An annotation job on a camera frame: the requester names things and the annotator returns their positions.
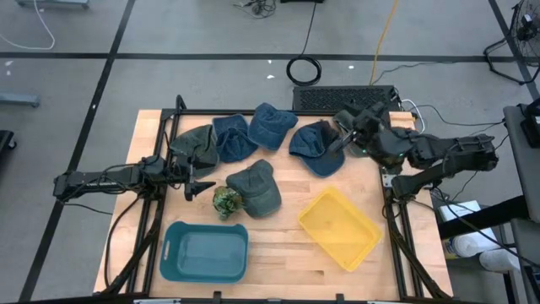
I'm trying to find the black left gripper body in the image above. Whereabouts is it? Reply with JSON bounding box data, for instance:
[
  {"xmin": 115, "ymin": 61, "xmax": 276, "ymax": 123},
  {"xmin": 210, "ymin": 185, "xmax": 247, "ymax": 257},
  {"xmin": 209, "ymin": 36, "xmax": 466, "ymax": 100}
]
[{"xmin": 168, "ymin": 166, "xmax": 199, "ymax": 203}]

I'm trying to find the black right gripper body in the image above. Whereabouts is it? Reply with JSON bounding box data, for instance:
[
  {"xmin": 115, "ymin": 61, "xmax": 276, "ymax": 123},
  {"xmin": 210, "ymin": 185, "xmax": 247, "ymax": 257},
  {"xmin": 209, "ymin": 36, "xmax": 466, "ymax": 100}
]
[{"xmin": 349, "ymin": 116, "xmax": 383, "ymax": 149}]

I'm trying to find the dark blue denim cap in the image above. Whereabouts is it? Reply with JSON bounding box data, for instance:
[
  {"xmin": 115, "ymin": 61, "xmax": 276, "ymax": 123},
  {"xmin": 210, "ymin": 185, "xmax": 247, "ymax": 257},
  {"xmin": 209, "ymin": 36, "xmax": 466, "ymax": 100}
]
[
  {"xmin": 211, "ymin": 113, "xmax": 259, "ymax": 164},
  {"xmin": 289, "ymin": 120, "xmax": 346, "ymax": 178}
]

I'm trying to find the medium blue denim cap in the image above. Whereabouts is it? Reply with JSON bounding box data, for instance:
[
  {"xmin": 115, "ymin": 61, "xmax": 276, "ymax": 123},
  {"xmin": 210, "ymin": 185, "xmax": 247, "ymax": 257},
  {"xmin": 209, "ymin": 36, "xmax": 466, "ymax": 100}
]
[{"xmin": 247, "ymin": 102, "xmax": 300, "ymax": 152}]

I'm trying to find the camouflage green cap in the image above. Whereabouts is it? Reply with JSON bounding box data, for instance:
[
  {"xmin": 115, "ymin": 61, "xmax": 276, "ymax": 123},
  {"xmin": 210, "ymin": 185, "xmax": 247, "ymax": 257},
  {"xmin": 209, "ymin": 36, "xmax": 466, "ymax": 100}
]
[{"xmin": 212, "ymin": 185, "xmax": 246, "ymax": 220}]

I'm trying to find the black keyboard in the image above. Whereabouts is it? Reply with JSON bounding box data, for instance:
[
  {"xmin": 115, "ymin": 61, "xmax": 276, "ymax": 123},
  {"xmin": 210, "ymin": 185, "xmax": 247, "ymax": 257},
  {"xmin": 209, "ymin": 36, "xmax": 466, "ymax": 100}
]
[{"xmin": 293, "ymin": 85, "xmax": 400, "ymax": 113}]

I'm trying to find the teal plastic bin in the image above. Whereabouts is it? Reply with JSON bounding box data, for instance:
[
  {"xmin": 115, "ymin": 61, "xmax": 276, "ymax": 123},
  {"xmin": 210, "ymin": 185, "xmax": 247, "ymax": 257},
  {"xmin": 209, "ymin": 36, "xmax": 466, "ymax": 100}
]
[{"xmin": 159, "ymin": 220, "xmax": 250, "ymax": 284}]

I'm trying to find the yellow plastic bin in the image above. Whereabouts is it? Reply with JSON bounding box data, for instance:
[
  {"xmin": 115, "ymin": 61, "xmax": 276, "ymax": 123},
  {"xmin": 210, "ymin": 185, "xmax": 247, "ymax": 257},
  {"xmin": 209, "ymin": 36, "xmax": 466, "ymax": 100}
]
[{"xmin": 297, "ymin": 187, "xmax": 384, "ymax": 273}]

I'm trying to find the white paper box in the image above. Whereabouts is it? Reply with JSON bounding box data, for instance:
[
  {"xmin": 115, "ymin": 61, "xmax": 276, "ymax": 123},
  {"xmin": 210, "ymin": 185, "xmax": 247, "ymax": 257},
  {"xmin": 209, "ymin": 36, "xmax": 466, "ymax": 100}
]
[{"xmin": 437, "ymin": 199, "xmax": 483, "ymax": 223}]

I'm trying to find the black beam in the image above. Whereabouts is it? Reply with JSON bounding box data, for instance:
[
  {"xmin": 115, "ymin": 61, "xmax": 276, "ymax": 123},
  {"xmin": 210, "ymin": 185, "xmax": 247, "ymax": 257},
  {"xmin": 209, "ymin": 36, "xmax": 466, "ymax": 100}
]
[{"xmin": 437, "ymin": 195, "xmax": 531, "ymax": 241}]

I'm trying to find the grey desk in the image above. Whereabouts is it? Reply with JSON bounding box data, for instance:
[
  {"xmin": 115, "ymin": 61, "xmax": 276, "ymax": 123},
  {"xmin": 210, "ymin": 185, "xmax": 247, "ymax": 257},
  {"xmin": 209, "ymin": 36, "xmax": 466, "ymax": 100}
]
[{"xmin": 503, "ymin": 104, "xmax": 540, "ymax": 199}]

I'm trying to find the white paper towel roll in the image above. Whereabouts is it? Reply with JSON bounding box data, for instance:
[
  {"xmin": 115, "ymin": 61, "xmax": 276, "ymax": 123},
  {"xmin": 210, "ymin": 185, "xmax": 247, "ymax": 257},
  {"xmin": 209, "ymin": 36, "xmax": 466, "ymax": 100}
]
[
  {"xmin": 478, "ymin": 247, "xmax": 521, "ymax": 274},
  {"xmin": 451, "ymin": 230, "xmax": 501, "ymax": 259}
]

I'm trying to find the black desk device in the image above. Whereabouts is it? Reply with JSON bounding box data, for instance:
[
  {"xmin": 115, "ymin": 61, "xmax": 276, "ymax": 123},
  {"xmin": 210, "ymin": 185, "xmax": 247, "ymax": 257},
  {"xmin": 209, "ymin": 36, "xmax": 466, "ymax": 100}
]
[{"xmin": 519, "ymin": 97, "xmax": 540, "ymax": 149}]

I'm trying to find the grey metal bar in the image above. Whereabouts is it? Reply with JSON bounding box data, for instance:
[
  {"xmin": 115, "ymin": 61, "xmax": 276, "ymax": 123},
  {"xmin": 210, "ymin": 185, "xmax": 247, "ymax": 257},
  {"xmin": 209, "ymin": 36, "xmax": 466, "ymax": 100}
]
[{"xmin": 0, "ymin": 92, "xmax": 41, "ymax": 108}]

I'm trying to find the black floor fan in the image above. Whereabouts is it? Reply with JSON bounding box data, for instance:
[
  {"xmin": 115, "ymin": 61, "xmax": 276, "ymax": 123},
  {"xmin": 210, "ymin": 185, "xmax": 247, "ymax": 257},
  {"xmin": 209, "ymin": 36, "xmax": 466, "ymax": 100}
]
[{"xmin": 483, "ymin": 0, "xmax": 540, "ymax": 85}]

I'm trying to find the black power cable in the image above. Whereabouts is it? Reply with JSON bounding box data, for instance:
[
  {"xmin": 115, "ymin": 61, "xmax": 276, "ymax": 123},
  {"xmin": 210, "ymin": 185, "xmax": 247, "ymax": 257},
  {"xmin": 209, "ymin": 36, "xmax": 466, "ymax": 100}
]
[{"xmin": 285, "ymin": 0, "xmax": 322, "ymax": 87}]

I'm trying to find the yellow hanging cable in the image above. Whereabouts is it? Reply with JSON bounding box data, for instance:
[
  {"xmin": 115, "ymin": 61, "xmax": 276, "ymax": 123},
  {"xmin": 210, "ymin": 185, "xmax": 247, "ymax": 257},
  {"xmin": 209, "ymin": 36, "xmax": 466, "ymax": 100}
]
[{"xmin": 369, "ymin": 0, "xmax": 400, "ymax": 85}]

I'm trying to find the black cable tangle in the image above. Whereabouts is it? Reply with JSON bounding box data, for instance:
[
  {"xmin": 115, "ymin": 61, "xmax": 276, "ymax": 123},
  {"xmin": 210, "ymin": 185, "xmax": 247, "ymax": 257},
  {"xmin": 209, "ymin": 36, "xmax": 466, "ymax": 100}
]
[{"xmin": 233, "ymin": 0, "xmax": 278, "ymax": 19}]

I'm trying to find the white floor cable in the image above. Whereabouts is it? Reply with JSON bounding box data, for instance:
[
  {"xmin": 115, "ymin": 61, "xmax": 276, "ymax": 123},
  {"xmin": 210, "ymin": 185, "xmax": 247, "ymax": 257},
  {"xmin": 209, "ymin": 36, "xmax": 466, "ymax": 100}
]
[{"xmin": 0, "ymin": 0, "xmax": 57, "ymax": 51}]

